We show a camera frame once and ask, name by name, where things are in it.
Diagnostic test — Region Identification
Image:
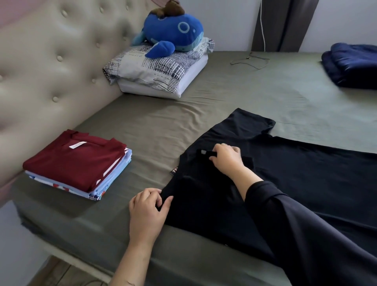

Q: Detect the person's right hand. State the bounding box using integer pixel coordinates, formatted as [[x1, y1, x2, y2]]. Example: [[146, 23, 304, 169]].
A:
[[209, 143, 256, 181]]

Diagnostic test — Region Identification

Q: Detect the person's left hand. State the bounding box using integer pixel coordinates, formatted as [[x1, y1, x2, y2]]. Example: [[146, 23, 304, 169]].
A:
[[129, 188, 174, 244]]

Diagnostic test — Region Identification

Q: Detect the black t-shirt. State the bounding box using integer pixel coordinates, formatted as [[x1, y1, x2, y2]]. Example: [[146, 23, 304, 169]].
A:
[[159, 108, 377, 267]]

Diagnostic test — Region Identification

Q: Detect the person's right forearm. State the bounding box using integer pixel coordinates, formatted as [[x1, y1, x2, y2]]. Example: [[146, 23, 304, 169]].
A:
[[233, 170, 377, 286]]

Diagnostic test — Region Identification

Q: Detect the person's left forearm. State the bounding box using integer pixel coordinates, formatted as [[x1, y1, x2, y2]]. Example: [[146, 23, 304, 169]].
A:
[[108, 236, 161, 286]]

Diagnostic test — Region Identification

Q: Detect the folded light blue patterned garment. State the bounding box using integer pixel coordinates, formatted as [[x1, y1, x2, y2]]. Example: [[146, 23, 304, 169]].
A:
[[25, 147, 133, 202]]

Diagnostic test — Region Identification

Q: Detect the olive green bed sheet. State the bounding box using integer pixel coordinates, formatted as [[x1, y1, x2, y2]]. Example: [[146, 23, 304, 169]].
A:
[[11, 51, 377, 286]]

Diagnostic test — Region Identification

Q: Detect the plain white pillow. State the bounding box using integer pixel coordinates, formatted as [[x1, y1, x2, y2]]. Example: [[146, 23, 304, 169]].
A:
[[117, 54, 209, 100]]

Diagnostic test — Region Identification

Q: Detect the folded dark red shirt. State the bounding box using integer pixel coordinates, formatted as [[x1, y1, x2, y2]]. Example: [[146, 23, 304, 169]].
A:
[[23, 129, 128, 193]]

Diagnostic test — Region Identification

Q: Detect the white pillow with dark pattern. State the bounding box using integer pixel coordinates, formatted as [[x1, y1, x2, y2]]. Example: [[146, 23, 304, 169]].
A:
[[103, 37, 215, 92]]

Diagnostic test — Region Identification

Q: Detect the blue whale plush toy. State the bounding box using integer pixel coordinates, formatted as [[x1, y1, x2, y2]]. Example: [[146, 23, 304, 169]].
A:
[[131, 12, 204, 59]]

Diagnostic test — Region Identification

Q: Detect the dark grey curtain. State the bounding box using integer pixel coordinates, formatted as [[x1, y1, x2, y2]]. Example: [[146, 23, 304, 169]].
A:
[[251, 0, 320, 53]]

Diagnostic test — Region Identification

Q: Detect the brown plush toy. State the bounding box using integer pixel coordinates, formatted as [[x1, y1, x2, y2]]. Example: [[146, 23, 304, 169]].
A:
[[150, 0, 186, 17]]

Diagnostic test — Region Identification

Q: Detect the folded navy blue blanket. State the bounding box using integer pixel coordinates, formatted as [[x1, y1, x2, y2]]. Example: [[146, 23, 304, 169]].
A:
[[321, 42, 377, 90]]

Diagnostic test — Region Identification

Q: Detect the beige tufted headboard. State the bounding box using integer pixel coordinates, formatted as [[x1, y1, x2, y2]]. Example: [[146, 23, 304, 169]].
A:
[[0, 0, 161, 204]]

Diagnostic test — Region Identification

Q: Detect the thin dark cord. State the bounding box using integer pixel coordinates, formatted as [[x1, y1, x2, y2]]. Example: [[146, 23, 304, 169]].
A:
[[230, 52, 270, 70]]

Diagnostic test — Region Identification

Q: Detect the white bed frame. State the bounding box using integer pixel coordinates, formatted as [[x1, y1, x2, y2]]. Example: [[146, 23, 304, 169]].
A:
[[35, 240, 114, 284]]

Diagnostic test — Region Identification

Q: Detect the white cable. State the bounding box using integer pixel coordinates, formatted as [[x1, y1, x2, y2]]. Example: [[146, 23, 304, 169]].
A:
[[259, 0, 266, 52]]

